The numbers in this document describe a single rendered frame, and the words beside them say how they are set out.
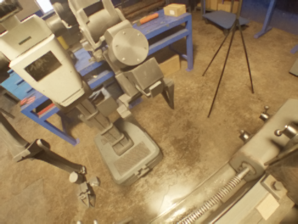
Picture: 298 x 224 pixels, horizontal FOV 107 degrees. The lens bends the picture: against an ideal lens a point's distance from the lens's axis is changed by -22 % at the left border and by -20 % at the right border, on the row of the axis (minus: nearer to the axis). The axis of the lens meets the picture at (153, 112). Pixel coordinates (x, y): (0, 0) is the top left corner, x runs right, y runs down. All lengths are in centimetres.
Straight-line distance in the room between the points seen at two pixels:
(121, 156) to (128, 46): 126
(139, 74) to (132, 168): 117
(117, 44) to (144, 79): 6
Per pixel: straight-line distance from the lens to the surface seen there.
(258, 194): 70
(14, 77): 175
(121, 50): 22
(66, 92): 81
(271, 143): 81
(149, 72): 22
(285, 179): 66
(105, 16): 30
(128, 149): 139
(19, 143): 69
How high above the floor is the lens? 148
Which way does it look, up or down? 53 degrees down
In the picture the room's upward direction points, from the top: 21 degrees counter-clockwise
